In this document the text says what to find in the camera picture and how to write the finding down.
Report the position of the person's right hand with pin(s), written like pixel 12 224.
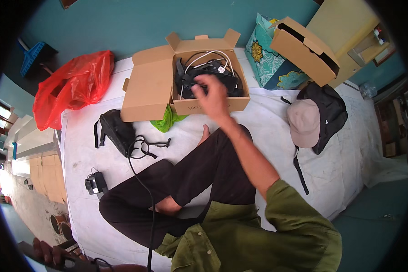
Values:
pixel 216 102

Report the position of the person's left hand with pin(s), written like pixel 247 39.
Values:
pixel 51 253

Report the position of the person's right fingers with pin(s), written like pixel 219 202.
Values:
pixel 207 85

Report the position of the person's left fingers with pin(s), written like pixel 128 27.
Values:
pixel 46 250

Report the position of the black handheld device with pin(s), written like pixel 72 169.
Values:
pixel 81 265

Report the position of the brown sandals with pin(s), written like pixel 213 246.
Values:
pixel 62 226

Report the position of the green cloth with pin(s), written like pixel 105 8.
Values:
pixel 165 120

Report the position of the open cardboard box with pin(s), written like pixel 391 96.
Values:
pixel 149 85

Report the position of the teal patterned bag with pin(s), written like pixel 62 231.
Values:
pixel 268 64

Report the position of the flat cardboard sheets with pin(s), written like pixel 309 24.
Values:
pixel 47 178

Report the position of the black power adapter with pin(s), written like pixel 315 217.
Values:
pixel 96 183

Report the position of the closed cardboard box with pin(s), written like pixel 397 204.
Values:
pixel 299 51

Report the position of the person's legs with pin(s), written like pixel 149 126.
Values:
pixel 197 183

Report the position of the beige cap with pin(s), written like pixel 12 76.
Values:
pixel 304 122

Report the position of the black backpack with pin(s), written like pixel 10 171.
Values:
pixel 329 112

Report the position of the red plastic bag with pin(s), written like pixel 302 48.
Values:
pixel 71 85

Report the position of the white bed sheet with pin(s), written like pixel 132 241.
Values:
pixel 326 170

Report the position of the yellow cabinet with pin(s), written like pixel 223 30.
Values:
pixel 346 37

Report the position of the person's body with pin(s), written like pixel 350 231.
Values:
pixel 244 238

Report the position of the blue plastic dustpan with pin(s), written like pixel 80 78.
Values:
pixel 32 59

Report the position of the dark wooden shelf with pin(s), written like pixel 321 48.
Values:
pixel 394 122

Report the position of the white window frame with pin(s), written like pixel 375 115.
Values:
pixel 27 136

